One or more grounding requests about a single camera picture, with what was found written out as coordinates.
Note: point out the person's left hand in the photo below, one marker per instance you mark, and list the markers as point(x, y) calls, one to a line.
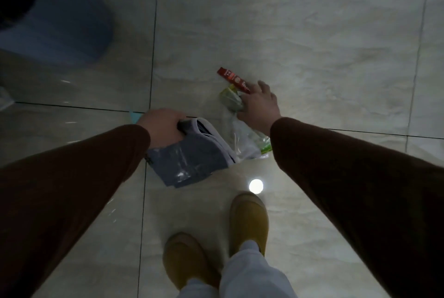
point(159, 127)

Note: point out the person's right fingers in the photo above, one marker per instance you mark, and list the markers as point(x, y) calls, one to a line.
point(263, 91)

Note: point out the person's leg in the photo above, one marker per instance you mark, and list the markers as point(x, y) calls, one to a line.
point(197, 290)
point(253, 277)

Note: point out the blue trash bin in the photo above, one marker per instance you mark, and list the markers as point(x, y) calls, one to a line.
point(66, 16)

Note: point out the person's left leg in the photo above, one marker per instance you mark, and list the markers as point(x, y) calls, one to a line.
point(197, 290)

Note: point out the clear plastic bag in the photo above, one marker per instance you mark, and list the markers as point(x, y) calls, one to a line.
point(248, 143)

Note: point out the person's right forearm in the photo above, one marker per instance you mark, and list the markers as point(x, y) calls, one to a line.
point(364, 197)

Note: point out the tan left shoe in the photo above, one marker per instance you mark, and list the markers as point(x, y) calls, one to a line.
point(187, 259)

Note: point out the green wrapper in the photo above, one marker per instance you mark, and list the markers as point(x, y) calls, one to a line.
point(230, 99)

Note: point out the person's left forearm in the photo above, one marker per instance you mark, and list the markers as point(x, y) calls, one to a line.
point(59, 197)

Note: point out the tan shoe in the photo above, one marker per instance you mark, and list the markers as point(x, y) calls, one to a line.
point(187, 259)
point(249, 219)

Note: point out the tan right shoe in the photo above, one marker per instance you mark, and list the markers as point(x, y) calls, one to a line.
point(249, 219)

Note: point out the grey plastic bag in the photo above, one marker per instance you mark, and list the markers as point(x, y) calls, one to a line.
point(194, 159)

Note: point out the person's right hand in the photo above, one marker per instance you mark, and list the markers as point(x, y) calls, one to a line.
point(260, 110)

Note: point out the person's left fingers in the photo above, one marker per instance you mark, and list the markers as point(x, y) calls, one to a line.
point(180, 118)

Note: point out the red snack packet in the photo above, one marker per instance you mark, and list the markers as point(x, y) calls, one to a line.
point(233, 78)

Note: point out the person's right leg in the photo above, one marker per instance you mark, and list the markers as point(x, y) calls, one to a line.
point(253, 277)

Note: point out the teal plastic piece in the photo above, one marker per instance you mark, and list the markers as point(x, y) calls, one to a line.
point(133, 116)

